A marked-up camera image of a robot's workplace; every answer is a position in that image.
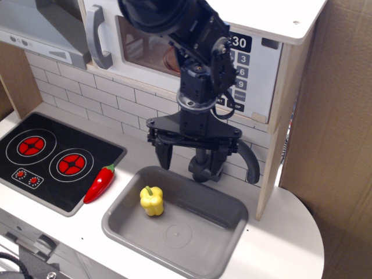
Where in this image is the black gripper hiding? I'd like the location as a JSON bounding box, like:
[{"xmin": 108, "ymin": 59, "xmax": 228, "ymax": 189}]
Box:
[{"xmin": 146, "ymin": 109, "xmax": 242, "ymax": 182}]

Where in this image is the white microwave door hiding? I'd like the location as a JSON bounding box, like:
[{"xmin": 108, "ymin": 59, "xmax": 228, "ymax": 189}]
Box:
[{"xmin": 84, "ymin": 1, "xmax": 181, "ymax": 94}]

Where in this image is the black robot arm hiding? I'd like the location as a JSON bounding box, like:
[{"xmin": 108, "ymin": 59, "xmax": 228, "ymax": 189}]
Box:
[{"xmin": 118, "ymin": 1, "xmax": 241, "ymax": 182}]

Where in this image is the orange bowl inside microwave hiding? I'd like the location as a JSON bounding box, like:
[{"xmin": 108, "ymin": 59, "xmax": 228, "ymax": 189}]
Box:
[{"xmin": 162, "ymin": 46, "xmax": 180, "ymax": 76}]

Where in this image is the white toy microwave cabinet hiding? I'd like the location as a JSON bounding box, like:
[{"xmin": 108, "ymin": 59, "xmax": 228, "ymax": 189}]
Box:
[{"xmin": 87, "ymin": 1, "xmax": 326, "ymax": 220}]

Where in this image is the dark grey toy faucet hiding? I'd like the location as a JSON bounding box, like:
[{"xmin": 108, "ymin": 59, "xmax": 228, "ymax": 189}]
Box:
[{"xmin": 188, "ymin": 139, "xmax": 260, "ymax": 184}]

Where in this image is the yellow toy bell pepper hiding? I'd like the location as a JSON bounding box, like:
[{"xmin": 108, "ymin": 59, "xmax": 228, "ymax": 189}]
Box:
[{"xmin": 139, "ymin": 185, "xmax": 164, "ymax": 216}]

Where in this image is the grey plastic sink basin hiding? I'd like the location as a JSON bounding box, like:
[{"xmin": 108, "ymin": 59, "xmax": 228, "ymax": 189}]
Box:
[{"xmin": 102, "ymin": 166, "xmax": 248, "ymax": 278}]

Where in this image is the red toy chili pepper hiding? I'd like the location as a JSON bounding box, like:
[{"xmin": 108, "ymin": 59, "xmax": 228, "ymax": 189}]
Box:
[{"xmin": 83, "ymin": 164, "xmax": 115, "ymax": 204}]

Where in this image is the black toy stovetop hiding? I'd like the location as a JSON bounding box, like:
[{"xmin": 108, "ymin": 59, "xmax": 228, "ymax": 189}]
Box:
[{"xmin": 1, "ymin": 113, "xmax": 127, "ymax": 217}]

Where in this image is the brown cardboard box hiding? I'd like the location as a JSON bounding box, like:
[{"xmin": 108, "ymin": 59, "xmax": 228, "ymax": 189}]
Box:
[{"xmin": 280, "ymin": 1, "xmax": 371, "ymax": 278}]

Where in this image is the grey oven knob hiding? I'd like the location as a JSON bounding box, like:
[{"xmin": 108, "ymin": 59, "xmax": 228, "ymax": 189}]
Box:
[{"xmin": 33, "ymin": 235, "xmax": 57, "ymax": 256}]

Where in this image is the grey range hood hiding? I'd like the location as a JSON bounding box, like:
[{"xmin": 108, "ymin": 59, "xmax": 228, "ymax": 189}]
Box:
[{"xmin": 1, "ymin": 1, "xmax": 91, "ymax": 70}]

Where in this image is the grey door handle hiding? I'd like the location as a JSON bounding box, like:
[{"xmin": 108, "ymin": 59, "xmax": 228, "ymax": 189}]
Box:
[{"xmin": 85, "ymin": 5, "xmax": 113, "ymax": 70}]

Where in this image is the black braided cable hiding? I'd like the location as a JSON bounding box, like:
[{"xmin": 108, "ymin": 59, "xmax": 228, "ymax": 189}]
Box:
[{"xmin": 0, "ymin": 251, "xmax": 30, "ymax": 279}]

